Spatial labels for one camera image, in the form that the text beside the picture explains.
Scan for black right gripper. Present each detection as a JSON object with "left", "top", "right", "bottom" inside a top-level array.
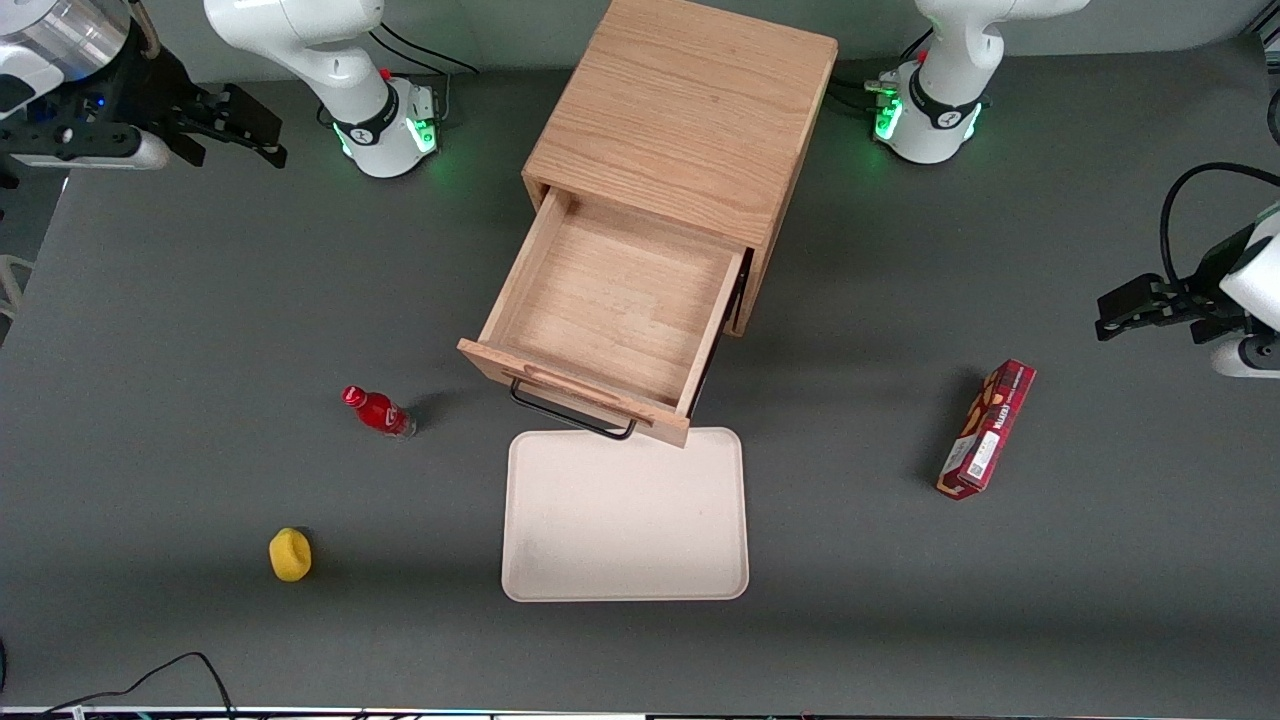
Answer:
[{"left": 100, "top": 30, "right": 289, "bottom": 169}]

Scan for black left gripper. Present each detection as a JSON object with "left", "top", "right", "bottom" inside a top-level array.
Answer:
[{"left": 1095, "top": 225, "right": 1257, "bottom": 344}]

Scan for wooden drawer cabinet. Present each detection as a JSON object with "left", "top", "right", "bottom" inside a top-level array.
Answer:
[{"left": 522, "top": 0, "right": 839, "bottom": 338}]

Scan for red cookie box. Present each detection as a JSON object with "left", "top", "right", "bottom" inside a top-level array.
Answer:
[{"left": 936, "top": 359, "right": 1037, "bottom": 501}]

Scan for red plastic bottle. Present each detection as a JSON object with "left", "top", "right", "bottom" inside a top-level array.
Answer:
[{"left": 342, "top": 385, "right": 418, "bottom": 439}]

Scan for yellow lemon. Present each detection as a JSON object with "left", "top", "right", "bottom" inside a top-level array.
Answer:
[{"left": 269, "top": 527, "right": 312, "bottom": 583}]

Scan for beige rectangular tray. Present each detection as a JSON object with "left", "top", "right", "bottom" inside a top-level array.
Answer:
[{"left": 501, "top": 427, "right": 750, "bottom": 604}]

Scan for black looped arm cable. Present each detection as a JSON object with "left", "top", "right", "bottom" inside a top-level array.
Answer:
[{"left": 1160, "top": 163, "right": 1280, "bottom": 286}]

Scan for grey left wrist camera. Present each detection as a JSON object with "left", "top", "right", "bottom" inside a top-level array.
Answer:
[{"left": 1210, "top": 335, "right": 1280, "bottom": 379}]

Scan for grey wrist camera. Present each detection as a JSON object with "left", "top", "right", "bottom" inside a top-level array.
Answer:
[
  {"left": 1210, "top": 335, "right": 1280, "bottom": 379},
  {"left": 0, "top": 125, "right": 171, "bottom": 171}
]

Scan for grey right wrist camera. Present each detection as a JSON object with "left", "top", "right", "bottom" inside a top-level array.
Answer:
[{"left": 0, "top": 125, "right": 171, "bottom": 171}]

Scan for black right base cables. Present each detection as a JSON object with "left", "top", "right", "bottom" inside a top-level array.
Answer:
[{"left": 370, "top": 22, "right": 481, "bottom": 123}]

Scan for black base cables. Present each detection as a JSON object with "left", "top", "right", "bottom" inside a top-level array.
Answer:
[
  {"left": 370, "top": 22, "right": 481, "bottom": 123},
  {"left": 828, "top": 28, "right": 936, "bottom": 113}
]

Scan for white chair frame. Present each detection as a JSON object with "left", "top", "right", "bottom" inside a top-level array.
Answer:
[{"left": 0, "top": 254, "right": 37, "bottom": 323}]

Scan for black left base cables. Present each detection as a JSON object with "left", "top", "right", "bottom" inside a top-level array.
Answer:
[{"left": 828, "top": 28, "right": 936, "bottom": 113}]

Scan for black floor cable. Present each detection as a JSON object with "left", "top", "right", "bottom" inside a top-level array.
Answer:
[{"left": 0, "top": 652, "right": 237, "bottom": 720}]

